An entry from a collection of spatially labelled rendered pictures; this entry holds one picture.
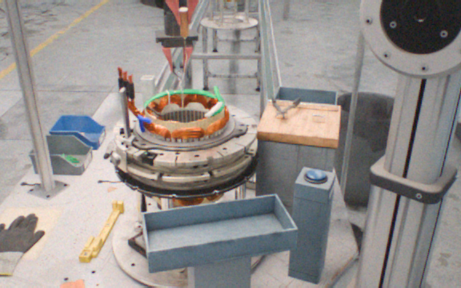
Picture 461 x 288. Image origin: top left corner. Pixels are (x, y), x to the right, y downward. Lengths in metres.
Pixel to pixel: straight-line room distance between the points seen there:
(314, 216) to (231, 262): 0.26
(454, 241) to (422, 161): 2.00
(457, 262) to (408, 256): 1.78
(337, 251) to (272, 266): 0.17
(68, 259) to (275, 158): 0.55
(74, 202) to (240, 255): 0.73
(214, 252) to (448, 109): 0.41
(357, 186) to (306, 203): 1.74
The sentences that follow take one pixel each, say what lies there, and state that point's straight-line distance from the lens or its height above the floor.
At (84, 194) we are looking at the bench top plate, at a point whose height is 0.78.
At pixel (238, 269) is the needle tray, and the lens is 0.85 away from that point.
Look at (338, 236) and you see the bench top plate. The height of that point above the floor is 0.78.
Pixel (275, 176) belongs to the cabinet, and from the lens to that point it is 1.18.
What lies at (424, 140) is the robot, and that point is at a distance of 0.74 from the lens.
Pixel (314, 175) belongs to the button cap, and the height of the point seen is 1.04.
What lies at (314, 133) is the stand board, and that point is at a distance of 1.13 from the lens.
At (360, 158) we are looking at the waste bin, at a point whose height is 0.32.
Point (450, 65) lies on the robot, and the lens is 0.62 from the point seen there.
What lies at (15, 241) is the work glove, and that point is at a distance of 1.31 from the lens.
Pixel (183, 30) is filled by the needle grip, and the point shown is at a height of 1.32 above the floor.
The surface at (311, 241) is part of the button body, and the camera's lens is 1.06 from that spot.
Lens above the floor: 1.55
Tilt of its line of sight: 28 degrees down
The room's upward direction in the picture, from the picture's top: straight up
